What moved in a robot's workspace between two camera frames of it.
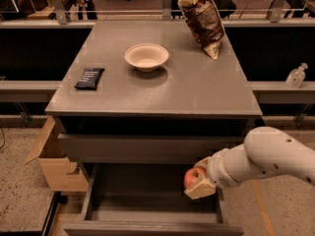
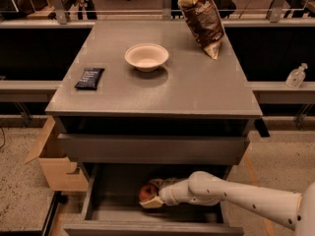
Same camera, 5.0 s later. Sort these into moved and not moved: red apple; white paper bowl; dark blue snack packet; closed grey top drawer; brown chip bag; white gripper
Moved: red apple; white gripper
Not moved: brown chip bag; dark blue snack packet; closed grey top drawer; white paper bowl
